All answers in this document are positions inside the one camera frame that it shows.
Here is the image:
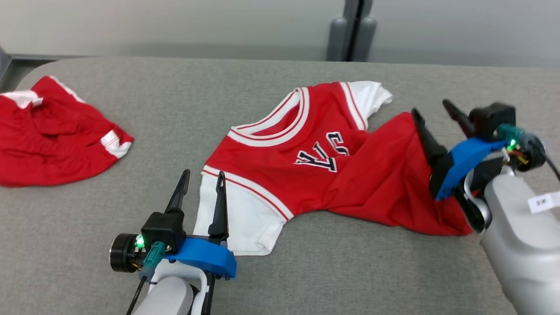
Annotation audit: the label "red white striped shorts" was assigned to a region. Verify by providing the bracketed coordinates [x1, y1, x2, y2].
[0, 75, 134, 188]

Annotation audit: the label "white paper sticker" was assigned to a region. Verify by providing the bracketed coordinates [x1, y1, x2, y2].
[528, 191, 560, 214]

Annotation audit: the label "thin black cable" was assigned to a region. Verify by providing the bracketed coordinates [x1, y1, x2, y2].
[544, 154, 560, 181]
[126, 276, 147, 315]

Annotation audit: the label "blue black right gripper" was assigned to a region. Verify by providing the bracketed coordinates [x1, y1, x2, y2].
[411, 99, 547, 201]

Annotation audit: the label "teal cable connector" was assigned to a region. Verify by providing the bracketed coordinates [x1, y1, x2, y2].
[139, 241, 167, 281]
[496, 123, 532, 147]

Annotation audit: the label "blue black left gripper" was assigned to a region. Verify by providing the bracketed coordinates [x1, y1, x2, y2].
[109, 169, 238, 280]

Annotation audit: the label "grey partition post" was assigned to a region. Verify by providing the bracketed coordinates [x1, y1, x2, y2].
[326, 0, 378, 62]

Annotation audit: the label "red white basketball jersey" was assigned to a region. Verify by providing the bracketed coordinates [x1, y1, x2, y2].
[192, 80, 476, 257]

